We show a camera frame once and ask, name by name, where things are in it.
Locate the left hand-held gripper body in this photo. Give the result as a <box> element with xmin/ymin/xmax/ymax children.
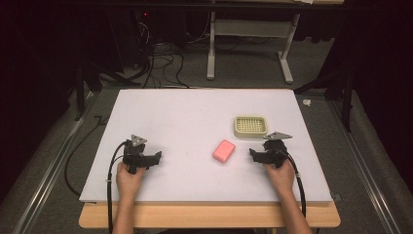
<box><xmin>122</xmin><ymin>134</ymin><xmax>151</xmax><ymax>175</ymax></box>

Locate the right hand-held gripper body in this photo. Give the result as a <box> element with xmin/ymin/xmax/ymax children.
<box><xmin>258</xmin><ymin>131</ymin><xmax>293</xmax><ymax>170</ymax></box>

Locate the person's right hand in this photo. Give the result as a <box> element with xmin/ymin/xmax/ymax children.
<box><xmin>263</xmin><ymin>159</ymin><xmax>296</xmax><ymax>197</ymax></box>

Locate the person's left hand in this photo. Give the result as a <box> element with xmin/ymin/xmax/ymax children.
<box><xmin>115</xmin><ymin>161</ymin><xmax>147</xmax><ymax>200</ymax></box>

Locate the cream soap dish with grid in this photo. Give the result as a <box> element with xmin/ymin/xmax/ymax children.
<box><xmin>233</xmin><ymin>114</ymin><xmax>269</xmax><ymax>140</ymax></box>

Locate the pink soap bar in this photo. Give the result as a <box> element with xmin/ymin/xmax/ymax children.
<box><xmin>211</xmin><ymin>138</ymin><xmax>237</xmax><ymax>165</ymax></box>

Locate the black metal stand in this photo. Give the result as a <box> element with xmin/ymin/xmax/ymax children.
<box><xmin>293</xmin><ymin>63</ymin><xmax>356</xmax><ymax>134</ymax></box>
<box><xmin>73</xmin><ymin>60</ymin><xmax>137</xmax><ymax>122</ymax></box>

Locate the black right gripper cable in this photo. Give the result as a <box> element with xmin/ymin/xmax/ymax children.
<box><xmin>280</xmin><ymin>148</ymin><xmax>308</xmax><ymax>218</ymax></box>

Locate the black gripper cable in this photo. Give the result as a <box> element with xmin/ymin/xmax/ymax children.
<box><xmin>280</xmin><ymin>148</ymin><xmax>308</xmax><ymax>218</ymax></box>
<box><xmin>106</xmin><ymin>140</ymin><xmax>130</xmax><ymax>234</ymax></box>

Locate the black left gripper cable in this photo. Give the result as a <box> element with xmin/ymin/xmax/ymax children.
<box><xmin>106</xmin><ymin>140</ymin><xmax>130</xmax><ymax>234</ymax></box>

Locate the long black floor cable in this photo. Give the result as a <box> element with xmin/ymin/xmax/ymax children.
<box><xmin>63</xmin><ymin>114</ymin><xmax>111</xmax><ymax>198</ymax></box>

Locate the metal floor rail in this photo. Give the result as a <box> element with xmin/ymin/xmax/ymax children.
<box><xmin>12</xmin><ymin>92</ymin><xmax>98</xmax><ymax>234</ymax></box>
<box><xmin>326</xmin><ymin>98</ymin><xmax>403</xmax><ymax>234</ymax></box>

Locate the tangle of black floor cables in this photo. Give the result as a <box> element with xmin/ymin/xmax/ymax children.
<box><xmin>131</xmin><ymin>19</ymin><xmax>192</xmax><ymax>90</ymax></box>

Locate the white metal table frame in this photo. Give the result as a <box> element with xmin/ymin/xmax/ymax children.
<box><xmin>206</xmin><ymin>11</ymin><xmax>302</xmax><ymax>85</ymax></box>

